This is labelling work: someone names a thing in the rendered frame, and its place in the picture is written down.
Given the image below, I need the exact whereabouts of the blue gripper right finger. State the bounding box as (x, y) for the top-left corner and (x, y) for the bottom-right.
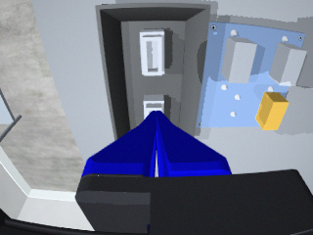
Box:
(156, 111), (232, 177)

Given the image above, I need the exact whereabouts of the yellow block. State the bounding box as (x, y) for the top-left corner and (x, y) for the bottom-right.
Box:
(255, 92), (289, 130)

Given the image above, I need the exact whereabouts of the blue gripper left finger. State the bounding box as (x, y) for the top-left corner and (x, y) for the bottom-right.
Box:
(81, 111), (157, 177)

